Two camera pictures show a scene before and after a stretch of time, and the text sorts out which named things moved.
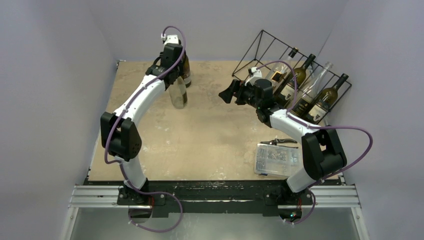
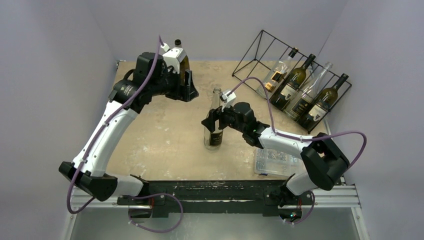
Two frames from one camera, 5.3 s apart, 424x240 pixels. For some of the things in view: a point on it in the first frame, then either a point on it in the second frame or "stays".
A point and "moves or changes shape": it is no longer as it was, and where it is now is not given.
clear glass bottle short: x=307 y=91 stays
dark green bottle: x=293 y=82 stays
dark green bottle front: x=324 y=101 stays
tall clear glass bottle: x=178 y=93 moves or changes shape
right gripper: x=237 y=91 -> x=218 y=118
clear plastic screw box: x=277 y=160 stays
